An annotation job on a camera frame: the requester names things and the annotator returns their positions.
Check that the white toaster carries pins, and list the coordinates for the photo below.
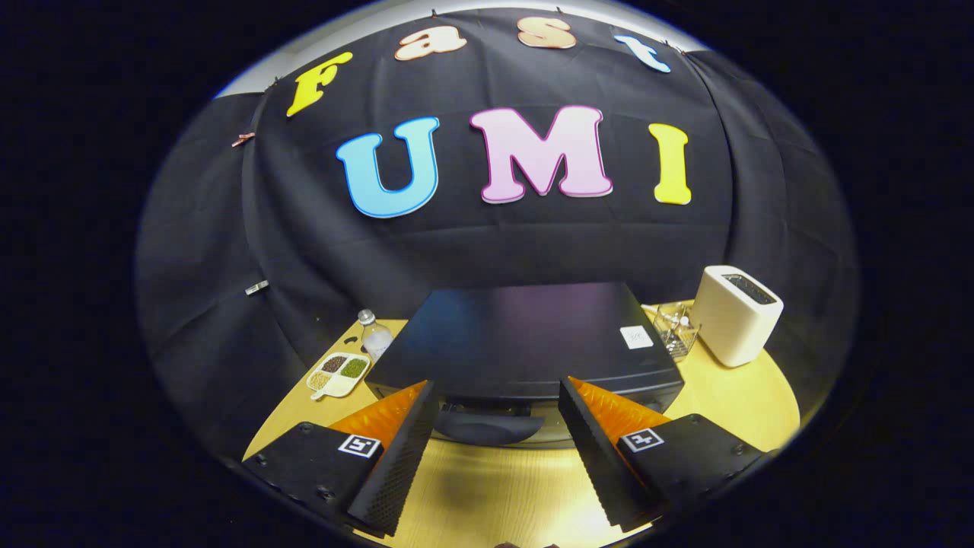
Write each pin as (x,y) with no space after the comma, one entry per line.
(734,320)

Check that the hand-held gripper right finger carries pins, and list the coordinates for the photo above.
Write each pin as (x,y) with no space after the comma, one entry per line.
(593,464)

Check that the pink clip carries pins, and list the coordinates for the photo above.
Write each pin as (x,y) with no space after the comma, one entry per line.
(243,139)

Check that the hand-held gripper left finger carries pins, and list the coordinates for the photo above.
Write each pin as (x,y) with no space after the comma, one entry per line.
(399,464)

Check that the black backdrop cloth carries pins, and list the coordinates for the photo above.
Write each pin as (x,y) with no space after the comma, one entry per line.
(472,243)

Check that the black toaster oven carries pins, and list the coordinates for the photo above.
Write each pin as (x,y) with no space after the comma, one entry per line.
(525,335)

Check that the white clip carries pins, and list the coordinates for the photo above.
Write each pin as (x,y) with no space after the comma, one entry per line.
(256,287)

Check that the clear plastic bottle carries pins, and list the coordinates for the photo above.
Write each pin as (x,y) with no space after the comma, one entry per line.
(376,339)

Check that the white divided dish with grains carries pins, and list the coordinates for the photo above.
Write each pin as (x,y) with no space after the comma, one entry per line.
(338,374)

